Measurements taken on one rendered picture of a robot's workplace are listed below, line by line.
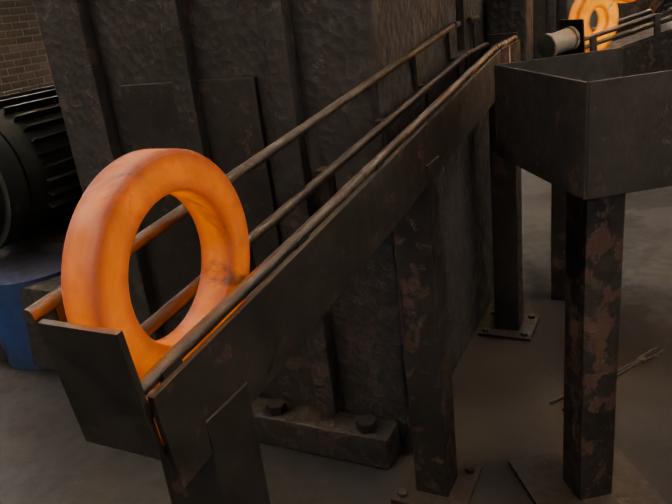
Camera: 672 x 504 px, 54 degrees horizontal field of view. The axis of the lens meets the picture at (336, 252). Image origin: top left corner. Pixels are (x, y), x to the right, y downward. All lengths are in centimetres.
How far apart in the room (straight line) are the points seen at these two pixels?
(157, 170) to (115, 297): 10
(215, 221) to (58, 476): 103
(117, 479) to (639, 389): 109
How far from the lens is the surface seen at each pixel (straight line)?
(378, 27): 108
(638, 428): 145
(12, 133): 193
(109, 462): 151
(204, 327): 52
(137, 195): 48
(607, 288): 106
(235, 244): 58
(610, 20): 196
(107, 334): 46
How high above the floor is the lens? 84
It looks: 21 degrees down
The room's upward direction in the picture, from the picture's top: 7 degrees counter-clockwise
